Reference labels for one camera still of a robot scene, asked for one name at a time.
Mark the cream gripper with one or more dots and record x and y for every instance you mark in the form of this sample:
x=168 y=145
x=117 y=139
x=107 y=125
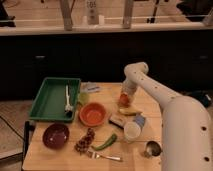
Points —
x=129 y=93

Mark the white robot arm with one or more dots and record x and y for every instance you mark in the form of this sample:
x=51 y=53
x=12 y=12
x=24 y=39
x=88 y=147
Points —
x=186 y=123

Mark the orange bowl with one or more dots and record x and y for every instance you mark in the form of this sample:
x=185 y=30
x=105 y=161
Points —
x=92 y=114

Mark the purple bowl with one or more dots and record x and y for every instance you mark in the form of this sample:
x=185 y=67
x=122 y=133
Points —
x=55 y=136

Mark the yellow banana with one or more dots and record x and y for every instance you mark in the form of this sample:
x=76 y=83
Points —
x=130 y=111

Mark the blue white packet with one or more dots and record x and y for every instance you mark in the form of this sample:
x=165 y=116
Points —
x=90 y=88

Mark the white blue paper cup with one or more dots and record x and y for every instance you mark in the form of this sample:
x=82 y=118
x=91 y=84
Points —
x=133 y=129

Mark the green lime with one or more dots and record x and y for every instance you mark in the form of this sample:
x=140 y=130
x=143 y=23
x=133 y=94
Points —
x=83 y=98

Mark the green chili pepper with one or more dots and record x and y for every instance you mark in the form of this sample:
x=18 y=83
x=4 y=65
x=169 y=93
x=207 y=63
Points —
x=106 y=144

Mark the white dish brush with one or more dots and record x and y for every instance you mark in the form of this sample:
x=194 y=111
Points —
x=68 y=106

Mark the metal cup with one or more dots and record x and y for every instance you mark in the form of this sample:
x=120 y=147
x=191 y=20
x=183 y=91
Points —
x=152 y=149

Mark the green plastic tray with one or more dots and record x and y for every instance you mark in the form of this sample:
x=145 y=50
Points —
x=50 y=101

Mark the bunch of dark grapes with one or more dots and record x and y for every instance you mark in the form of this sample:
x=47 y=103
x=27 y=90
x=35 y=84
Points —
x=83 y=144

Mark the silver fork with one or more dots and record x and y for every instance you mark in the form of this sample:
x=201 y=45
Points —
x=95 y=155

